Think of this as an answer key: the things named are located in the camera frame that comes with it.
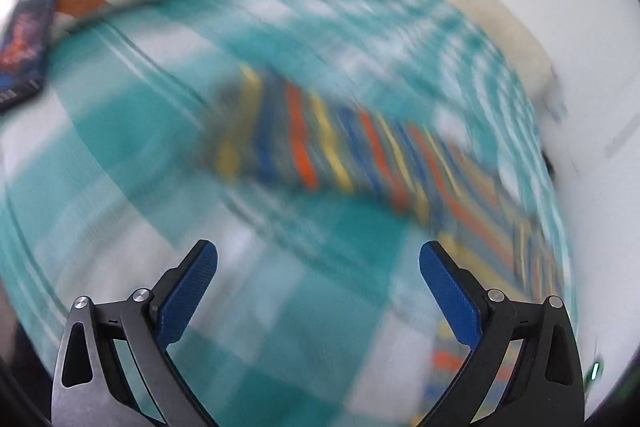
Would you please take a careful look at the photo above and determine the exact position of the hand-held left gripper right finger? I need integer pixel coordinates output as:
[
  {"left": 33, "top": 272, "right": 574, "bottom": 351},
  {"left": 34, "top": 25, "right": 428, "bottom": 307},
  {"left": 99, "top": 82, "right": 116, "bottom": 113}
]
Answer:
[{"left": 415, "top": 241, "right": 586, "bottom": 427}]

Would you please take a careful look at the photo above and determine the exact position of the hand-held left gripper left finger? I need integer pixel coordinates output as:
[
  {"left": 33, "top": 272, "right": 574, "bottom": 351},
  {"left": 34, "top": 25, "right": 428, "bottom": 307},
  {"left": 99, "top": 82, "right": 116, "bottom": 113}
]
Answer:
[{"left": 51, "top": 239, "right": 219, "bottom": 427}]

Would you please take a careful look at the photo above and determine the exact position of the striped knitted sweater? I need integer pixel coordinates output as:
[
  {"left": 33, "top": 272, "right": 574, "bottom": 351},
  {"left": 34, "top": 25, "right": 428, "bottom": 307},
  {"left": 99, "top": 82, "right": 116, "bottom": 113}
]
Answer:
[{"left": 210, "top": 64, "right": 566, "bottom": 423}]

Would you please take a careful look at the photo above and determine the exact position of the teal checked blanket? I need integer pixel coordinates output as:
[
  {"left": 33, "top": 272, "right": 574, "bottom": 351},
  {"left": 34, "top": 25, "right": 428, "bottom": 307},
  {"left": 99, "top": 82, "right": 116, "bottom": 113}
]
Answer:
[{"left": 0, "top": 0, "right": 573, "bottom": 427}]

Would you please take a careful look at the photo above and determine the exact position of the dark colourful book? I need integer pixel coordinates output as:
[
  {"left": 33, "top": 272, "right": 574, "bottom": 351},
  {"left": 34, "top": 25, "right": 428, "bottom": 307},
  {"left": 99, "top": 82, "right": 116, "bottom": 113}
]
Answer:
[{"left": 0, "top": 0, "right": 56, "bottom": 112}]

